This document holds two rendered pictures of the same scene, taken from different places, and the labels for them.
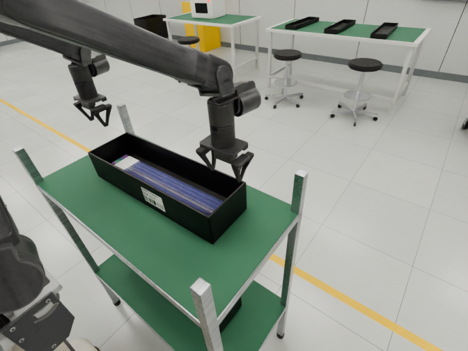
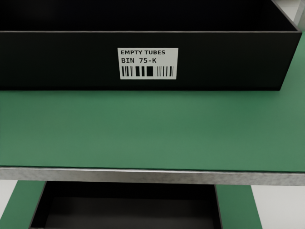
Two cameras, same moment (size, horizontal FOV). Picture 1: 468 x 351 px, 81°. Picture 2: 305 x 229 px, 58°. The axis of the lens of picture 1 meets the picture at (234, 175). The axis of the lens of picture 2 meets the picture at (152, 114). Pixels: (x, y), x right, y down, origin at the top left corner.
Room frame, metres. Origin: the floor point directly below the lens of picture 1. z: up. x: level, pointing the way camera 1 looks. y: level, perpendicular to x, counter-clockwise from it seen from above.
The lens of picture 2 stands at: (0.32, 0.50, 1.25)
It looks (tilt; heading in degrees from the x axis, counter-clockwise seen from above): 42 degrees down; 322
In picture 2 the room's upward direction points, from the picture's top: straight up
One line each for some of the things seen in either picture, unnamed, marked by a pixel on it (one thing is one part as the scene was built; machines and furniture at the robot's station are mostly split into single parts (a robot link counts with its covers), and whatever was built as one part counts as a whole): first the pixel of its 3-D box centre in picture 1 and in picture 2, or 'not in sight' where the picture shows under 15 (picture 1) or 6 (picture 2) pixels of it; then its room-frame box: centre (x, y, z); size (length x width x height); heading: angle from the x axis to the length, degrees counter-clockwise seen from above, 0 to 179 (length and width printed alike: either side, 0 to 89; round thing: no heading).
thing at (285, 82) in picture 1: (285, 79); not in sight; (3.49, -0.73, 0.31); 0.53 x 0.50 x 0.62; 50
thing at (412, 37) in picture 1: (337, 61); not in sight; (3.75, -1.47, 0.40); 1.80 x 0.75 x 0.80; 50
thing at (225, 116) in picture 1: (223, 110); not in sight; (0.56, 0.01, 1.32); 0.07 x 0.06 x 0.07; 130
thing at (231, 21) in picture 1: (212, 43); not in sight; (5.16, 0.22, 0.40); 1.50 x 0.75 x 0.80; 50
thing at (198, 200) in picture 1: (164, 184); not in sight; (0.73, 0.24, 0.98); 0.51 x 0.07 x 0.03; 52
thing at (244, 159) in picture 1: (235, 164); not in sight; (0.54, 0.00, 1.19); 0.07 x 0.07 x 0.09; 51
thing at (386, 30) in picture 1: (384, 30); not in sight; (3.41, -1.82, 0.83); 0.62 x 0.16 x 0.06; 143
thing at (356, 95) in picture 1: (359, 91); not in sight; (2.95, -1.46, 0.31); 0.53 x 0.50 x 0.62; 73
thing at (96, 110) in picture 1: (99, 113); not in sight; (0.89, 0.45, 1.19); 0.07 x 0.07 x 0.09; 52
